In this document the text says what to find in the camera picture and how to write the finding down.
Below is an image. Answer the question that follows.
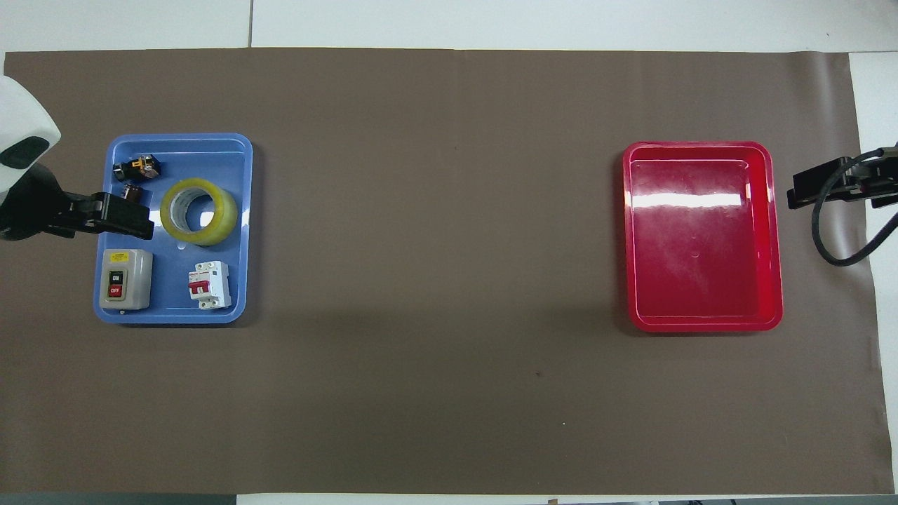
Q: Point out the white circuit breaker red lever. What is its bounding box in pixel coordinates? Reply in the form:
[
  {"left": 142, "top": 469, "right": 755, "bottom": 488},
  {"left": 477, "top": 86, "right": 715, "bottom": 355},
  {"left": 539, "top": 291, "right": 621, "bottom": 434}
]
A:
[{"left": 187, "top": 260, "right": 233, "bottom": 310}]

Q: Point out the blue plastic tray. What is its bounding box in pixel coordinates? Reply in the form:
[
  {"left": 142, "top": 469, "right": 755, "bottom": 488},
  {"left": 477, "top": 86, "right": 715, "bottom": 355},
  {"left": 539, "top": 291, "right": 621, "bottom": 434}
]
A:
[{"left": 93, "top": 133, "right": 254, "bottom": 325}]

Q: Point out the red plastic tray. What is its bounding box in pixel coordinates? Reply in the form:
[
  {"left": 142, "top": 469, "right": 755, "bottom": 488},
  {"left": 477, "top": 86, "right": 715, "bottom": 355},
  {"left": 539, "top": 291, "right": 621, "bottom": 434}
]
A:
[{"left": 622, "top": 141, "right": 784, "bottom": 333}]

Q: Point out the black cable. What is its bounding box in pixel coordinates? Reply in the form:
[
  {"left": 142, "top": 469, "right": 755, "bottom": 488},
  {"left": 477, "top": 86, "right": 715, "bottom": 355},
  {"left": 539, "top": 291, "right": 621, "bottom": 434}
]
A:
[{"left": 811, "top": 147, "right": 898, "bottom": 268}]

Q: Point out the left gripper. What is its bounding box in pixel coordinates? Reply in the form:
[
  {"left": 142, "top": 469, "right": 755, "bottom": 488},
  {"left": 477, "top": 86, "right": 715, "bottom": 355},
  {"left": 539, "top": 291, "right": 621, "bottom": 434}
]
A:
[{"left": 0, "top": 163, "right": 72, "bottom": 242}]

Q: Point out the clear yellowish tape roll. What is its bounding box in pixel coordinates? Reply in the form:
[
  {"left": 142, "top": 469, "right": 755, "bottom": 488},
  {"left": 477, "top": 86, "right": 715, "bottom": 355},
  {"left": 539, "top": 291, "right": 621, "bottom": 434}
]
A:
[{"left": 160, "top": 177, "right": 239, "bottom": 247}]

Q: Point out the grey on-off switch box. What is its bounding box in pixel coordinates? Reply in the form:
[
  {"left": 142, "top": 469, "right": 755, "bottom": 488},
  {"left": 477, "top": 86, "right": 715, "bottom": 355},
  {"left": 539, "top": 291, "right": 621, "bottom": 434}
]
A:
[{"left": 98, "top": 248, "right": 154, "bottom": 311}]

